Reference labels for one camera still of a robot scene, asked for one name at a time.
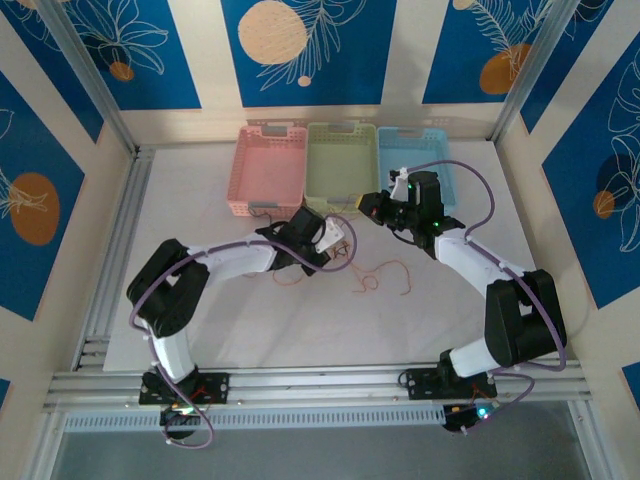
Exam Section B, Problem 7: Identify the aluminium frame leg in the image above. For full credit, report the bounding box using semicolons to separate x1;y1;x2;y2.
567;399;614;480
22;412;66;480

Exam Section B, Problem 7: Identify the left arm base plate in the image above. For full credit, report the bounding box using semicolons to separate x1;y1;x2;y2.
138;372;231;405

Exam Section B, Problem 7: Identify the blue plastic basket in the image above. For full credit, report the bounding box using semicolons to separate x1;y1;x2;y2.
375;126;459;214

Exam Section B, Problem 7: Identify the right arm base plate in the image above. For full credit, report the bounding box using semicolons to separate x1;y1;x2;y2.
403;367;499;401

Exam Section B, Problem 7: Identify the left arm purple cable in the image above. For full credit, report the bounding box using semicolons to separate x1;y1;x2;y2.
129;213;359;449

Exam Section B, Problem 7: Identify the perforated metal strip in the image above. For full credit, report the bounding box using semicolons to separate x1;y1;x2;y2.
247;116;496;131

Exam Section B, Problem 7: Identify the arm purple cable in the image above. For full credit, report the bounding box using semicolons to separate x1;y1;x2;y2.
129;213;359;449
405;159;569;435

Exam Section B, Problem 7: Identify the blue floral wall panel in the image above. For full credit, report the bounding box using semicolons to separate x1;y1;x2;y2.
62;0;202;112
221;0;399;108
0;72;86;321
542;47;640;310
422;0;586;105
519;0;640;135
0;0;105;145

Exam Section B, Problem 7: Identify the aluminium side rail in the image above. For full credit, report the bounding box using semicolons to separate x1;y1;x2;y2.
72;147;154;371

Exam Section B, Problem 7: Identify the green plastic basket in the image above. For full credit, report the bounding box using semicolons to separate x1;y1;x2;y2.
303;122;380;214

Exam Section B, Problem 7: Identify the pink plastic basket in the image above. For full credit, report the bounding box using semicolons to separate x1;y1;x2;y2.
227;124;308;220

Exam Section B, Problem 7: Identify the white table cloth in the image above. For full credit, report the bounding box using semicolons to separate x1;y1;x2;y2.
102;142;569;374

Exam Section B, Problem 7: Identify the aluminium frame post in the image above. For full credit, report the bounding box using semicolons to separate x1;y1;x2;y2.
37;0;139;154
492;0;581;144

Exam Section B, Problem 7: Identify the orange thin cable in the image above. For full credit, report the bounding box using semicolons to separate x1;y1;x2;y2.
272;258;415;297

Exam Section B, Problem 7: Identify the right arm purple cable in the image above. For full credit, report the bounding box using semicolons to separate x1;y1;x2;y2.
405;159;569;435

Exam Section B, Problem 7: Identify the grey slotted cable duct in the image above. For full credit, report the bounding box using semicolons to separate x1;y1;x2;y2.
62;405;446;434

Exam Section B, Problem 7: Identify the aluminium mounting rail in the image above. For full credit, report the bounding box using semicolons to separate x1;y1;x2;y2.
42;358;586;416

